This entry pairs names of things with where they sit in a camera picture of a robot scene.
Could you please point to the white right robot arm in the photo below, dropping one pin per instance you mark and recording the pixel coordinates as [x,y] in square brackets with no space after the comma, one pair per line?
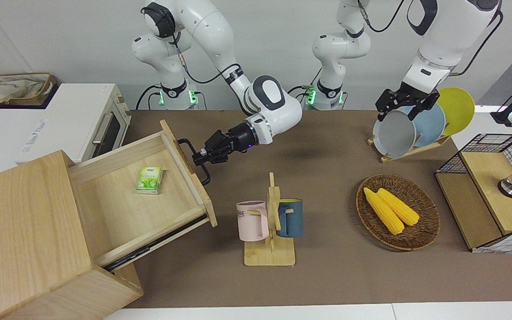
[211,35]

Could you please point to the brown table mat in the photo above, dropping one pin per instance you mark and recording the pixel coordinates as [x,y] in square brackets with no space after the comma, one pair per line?
[327,275]

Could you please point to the pink mug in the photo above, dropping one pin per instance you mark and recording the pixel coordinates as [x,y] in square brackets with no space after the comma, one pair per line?
[251,222]

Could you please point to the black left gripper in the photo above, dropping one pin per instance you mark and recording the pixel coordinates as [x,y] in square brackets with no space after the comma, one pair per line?
[409,98]

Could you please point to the wooden mug rack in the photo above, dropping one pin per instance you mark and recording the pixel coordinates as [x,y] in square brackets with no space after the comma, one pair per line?
[269,255]

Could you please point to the light blue plate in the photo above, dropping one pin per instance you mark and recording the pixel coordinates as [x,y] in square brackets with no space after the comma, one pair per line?
[431,126]

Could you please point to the beige canvas bag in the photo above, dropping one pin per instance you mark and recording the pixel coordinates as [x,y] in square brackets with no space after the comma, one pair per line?
[11,86]

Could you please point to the wooden plate rack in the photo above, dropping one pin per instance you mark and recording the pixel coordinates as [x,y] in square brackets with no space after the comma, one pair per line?
[398,155]

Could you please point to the grey plate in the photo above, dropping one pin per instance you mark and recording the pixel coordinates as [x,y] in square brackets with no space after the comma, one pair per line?
[394,133]

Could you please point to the yellow plate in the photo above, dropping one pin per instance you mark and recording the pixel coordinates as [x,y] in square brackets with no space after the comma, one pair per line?
[458,111]

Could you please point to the white toaster oven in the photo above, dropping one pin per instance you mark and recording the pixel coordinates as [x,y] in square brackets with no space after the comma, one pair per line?
[38,120]

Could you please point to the brown wicker basket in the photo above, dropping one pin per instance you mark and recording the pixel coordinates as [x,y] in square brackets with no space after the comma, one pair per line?
[416,235]

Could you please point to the green tea box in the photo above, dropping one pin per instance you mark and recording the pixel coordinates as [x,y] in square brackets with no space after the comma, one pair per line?
[149,180]

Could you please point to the dark blue mug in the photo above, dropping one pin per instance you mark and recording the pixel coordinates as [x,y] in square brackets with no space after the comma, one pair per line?
[292,218]

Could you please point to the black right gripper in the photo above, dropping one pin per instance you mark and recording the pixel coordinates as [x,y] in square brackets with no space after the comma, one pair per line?
[238,140]

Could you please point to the yellow corn cob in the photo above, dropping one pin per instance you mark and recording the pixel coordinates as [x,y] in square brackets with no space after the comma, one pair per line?
[385,213]
[402,209]

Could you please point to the light wooden cabinet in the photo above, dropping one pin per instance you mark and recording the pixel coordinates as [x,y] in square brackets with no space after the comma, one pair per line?
[16,231]

